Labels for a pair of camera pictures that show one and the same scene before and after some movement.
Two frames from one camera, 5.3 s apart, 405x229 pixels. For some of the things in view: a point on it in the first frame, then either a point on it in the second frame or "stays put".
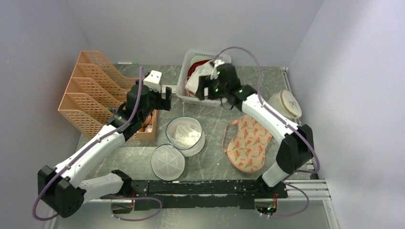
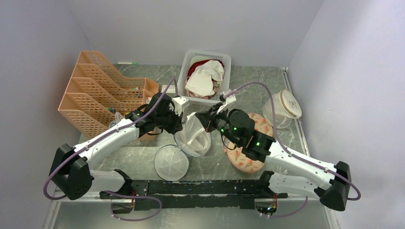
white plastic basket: (181, 91) stays put
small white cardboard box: (174, 88) stays put
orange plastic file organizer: (96, 91) stays put
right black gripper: (203, 82) → (205, 117)
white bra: (207, 68) stays put
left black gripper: (163, 103) → (177, 126)
